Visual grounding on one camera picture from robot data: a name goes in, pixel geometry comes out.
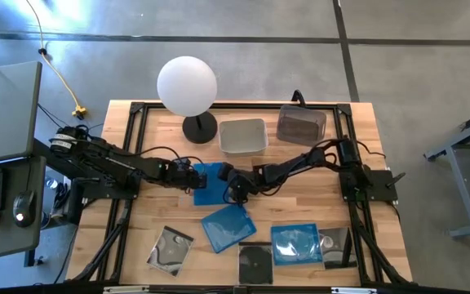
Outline black curved cable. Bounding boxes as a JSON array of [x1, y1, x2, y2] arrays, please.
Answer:
[[290, 89, 308, 108]]

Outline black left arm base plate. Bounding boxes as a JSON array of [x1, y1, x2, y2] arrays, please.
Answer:
[[80, 174, 143, 202]]

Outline clear jewel case black tray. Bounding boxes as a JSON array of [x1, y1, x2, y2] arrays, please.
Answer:
[[145, 225, 196, 278], [237, 241, 275, 286], [317, 226, 359, 271]]

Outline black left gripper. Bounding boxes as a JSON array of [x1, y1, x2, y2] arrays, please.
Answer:
[[166, 166, 209, 192]]

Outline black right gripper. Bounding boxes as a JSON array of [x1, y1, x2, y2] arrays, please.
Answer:
[[217, 162, 265, 196]]

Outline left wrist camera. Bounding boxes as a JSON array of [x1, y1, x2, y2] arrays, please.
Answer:
[[172, 157, 192, 171]]

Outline grey translucent plastic bin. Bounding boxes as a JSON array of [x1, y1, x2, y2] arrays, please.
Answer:
[[276, 104, 328, 148]]

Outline grey desk shelf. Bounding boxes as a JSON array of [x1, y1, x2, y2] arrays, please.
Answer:
[[0, 60, 43, 167]]

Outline black computer mouse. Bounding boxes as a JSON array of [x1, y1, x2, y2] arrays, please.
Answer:
[[11, 189, 38, 229]]

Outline white globe table lamp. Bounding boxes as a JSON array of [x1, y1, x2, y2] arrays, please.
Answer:
[[156, 56, 219, 145]]

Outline black aluminium table frame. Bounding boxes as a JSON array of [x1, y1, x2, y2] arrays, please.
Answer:
[[66, 100, 415, 287]]

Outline grey desk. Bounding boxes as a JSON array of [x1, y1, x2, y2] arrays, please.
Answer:
[[0, 156, 47, 263]]

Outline blue jewel case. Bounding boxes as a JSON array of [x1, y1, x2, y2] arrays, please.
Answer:
[[193, 162, 232, 207], [270, 222, 325, 268], [200, 203, 258, 255]]

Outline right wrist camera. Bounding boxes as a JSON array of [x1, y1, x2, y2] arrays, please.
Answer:
[[227, 183, 249, 206]]

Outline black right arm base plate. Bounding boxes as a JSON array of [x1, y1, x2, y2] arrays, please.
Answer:
[[339, 167, 400, 203]]

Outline silver metal bracket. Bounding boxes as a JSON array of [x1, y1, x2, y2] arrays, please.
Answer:
[[103, 285, 151, 294], [330, 287, 379, 294]]

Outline white plastic bin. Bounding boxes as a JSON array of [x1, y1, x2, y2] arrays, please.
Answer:
[[217, 118, 269, 157]]

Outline yellow extension cable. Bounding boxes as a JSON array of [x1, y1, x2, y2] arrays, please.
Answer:
[[24, 0, 90, 121]]

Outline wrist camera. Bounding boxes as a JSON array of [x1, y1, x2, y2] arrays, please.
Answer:
[[172, 157, 192, 171], [227, 183, 249, 206]]

